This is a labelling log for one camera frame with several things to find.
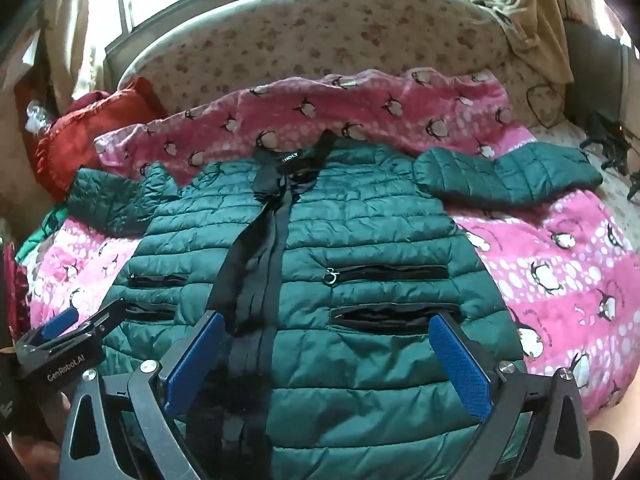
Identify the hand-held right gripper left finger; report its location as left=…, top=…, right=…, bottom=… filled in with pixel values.
left=62, top=311, right=227, bottom=480

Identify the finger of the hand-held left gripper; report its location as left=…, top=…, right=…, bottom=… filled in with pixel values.
left=27, top=307, right=83, bottom=345
left=75, top=297, right=129, bottom=343

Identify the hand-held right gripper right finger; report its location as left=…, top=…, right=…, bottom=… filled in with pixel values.
left=427, top=312, right=595, bottom=480

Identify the dark green puffer jacket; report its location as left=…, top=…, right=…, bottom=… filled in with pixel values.
left=65, top=130, right=604, bottom=480

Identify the person's left hand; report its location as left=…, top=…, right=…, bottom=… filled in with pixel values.
left=7, top=392, right=73, bottom=463

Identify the dark red cloth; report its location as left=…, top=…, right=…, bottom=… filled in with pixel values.
left=0, top=242, right=32, bottom=333

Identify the green cloth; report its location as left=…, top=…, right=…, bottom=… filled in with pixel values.
left=15, top=205, right=70, bottom=263

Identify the pink penguin print blanket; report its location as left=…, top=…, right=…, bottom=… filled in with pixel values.
left=27, top=67, right=640, bottom=423

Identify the person's leg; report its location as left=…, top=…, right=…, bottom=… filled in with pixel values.
left=587, top=372, right=640, bottom=480

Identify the red ruffled pillow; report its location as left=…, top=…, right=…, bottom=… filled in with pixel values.
left=35, top=76, right=168, bottom=202

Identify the clear plastic bottle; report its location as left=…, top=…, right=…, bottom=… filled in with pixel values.
left=22, top=100, right=55, bottom=137

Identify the black tripod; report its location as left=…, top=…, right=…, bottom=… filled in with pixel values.
left=580, top=109, right=640, bottom=202

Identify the light curtain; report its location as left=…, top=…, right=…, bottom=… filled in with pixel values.
left=42, top=0, right=110, bottom=111

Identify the floral bed sheet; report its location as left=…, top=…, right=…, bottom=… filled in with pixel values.
left=115, top=0, right=640, bottom=271

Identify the beige cloth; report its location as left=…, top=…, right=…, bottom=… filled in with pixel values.
left=454, top=0, right=576, bottom=85

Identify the black cable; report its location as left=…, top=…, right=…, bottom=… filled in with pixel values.
left=525, top=82, right=570, bottom=129

